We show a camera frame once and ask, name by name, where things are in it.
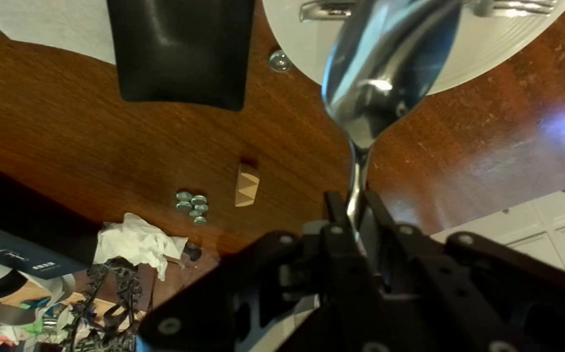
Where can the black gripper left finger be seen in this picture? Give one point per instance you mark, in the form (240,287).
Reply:
(334,274)

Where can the black leather case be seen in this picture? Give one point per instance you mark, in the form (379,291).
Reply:
(177,51)

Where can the clear glass bead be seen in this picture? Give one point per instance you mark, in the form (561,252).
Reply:
(281,60)
(201,219)
(201,199)
(201,211)
(185,195)
(185,207)

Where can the white dresser with drawers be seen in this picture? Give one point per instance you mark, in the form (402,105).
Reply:
(557,227)

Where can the white round plate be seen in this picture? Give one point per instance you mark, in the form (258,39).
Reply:
(490,55)

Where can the silver spoon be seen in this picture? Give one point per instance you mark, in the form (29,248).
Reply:
(387,64)

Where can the crumpled white tissue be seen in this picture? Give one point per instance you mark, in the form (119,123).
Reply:
(138,244)

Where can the small wooden block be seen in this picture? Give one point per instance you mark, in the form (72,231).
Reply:
(248,186)

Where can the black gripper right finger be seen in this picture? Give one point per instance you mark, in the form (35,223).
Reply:
(439,285)

